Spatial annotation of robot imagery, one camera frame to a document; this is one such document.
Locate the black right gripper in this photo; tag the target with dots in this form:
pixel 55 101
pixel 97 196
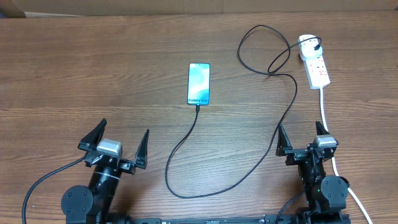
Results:
pixel 296 155

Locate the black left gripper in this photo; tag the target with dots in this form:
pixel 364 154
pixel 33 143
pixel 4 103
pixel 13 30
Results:
pixel 129 167

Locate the Samsung Galaxy smartphone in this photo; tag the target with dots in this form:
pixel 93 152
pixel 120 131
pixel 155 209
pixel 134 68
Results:
pixel 198 91

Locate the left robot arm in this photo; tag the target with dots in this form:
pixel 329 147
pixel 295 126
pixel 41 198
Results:
pixel 91 204

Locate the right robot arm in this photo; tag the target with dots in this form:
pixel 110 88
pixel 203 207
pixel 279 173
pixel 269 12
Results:
pixel 326 194

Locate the white charger plug adapter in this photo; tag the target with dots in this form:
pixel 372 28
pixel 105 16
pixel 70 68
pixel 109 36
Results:
pixel 310 47

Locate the white power strip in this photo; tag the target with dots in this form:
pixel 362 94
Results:
pixel 316 73

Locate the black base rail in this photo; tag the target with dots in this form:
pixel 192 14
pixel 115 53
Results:
pixel 267 219

